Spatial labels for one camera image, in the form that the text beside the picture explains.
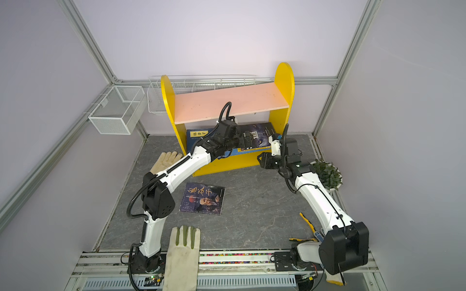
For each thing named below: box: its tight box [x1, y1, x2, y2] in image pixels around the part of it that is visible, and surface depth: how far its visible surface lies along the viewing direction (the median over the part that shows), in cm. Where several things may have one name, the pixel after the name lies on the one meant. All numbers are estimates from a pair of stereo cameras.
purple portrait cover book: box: [178, 181, 226, 216], surface depth 93 cm
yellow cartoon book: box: [237, 146, 272, 155], surface depth 96 cm
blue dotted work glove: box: [324, 268, 348, 287], surface depth 71 cm
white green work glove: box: [162, 224, 201, 291], surface depth 75 cm
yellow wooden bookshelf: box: [160, 62, 296, 177], surface depth 77 cm
